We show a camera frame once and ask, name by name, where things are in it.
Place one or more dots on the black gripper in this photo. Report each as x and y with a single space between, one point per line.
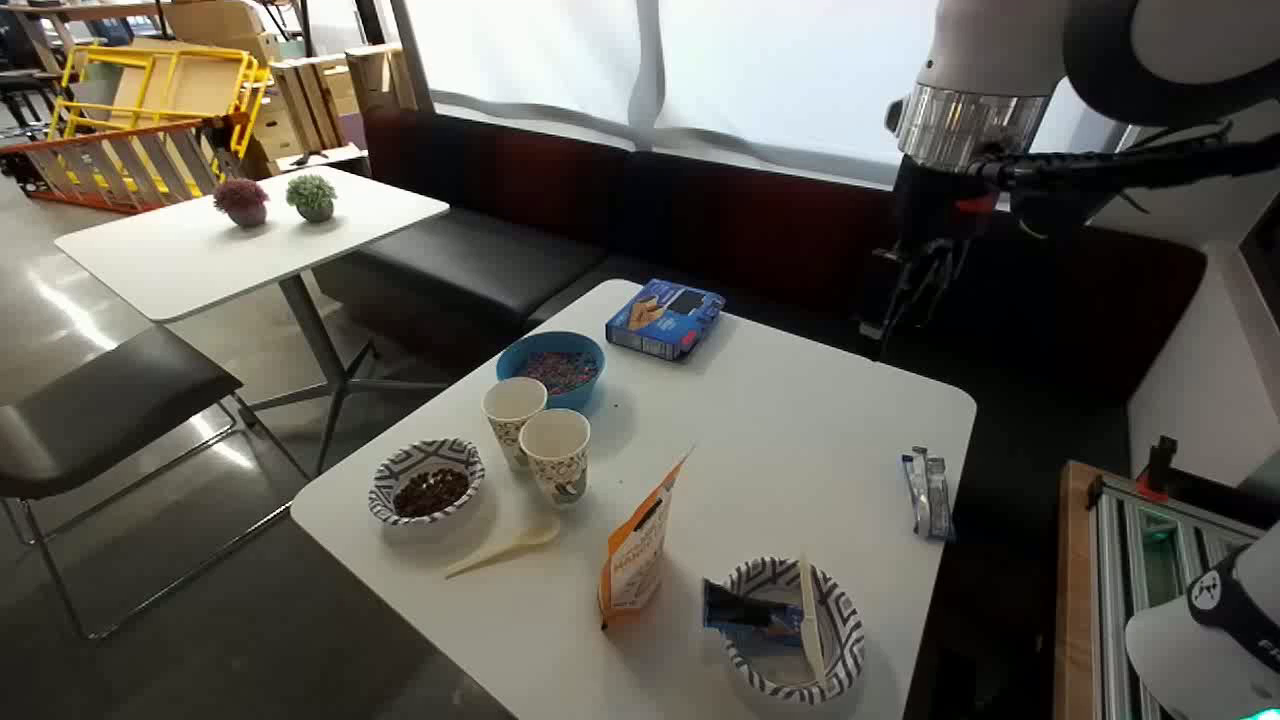
935 200

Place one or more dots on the orange snack packet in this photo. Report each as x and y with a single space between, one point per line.
639 546

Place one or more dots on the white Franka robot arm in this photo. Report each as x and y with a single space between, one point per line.
1146 55

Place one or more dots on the white window curtain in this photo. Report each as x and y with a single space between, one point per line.
745 67

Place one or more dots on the silver blue snack wrapper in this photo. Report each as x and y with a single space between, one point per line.
927 488

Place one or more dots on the blue cookie box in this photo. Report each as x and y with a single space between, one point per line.
666 317

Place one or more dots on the blue bowl with candies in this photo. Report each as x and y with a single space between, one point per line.
548 370

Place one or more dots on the wooden framed metal rack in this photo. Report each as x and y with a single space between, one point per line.
1107 587

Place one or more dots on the white flat stick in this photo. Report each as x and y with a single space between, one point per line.
811 623

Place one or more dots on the patterned paper plate with wrappers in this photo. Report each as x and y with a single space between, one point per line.
824 643

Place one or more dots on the patterned paper cup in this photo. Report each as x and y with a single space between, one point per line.
515 418
559 456

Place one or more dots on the dark blue wrapped bar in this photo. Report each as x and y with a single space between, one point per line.
745 617

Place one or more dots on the black padded bench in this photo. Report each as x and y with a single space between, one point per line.
466 263

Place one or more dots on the white cap with black logo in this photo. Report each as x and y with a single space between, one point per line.
1203 643

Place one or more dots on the cream plastic spoon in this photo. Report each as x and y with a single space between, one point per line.
504 546

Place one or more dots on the patterned paper bowl, dark food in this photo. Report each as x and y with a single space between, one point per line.
424 487

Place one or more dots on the light wooden cabinet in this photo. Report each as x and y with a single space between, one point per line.
314 101

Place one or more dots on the white square side table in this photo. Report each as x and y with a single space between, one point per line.
225 246

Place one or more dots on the orange striped barrier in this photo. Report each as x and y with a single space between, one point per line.
113 166

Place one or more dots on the black metal-legged chair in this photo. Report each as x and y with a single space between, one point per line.
107 400

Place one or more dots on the yellow metal frame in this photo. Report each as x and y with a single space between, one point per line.
160 83

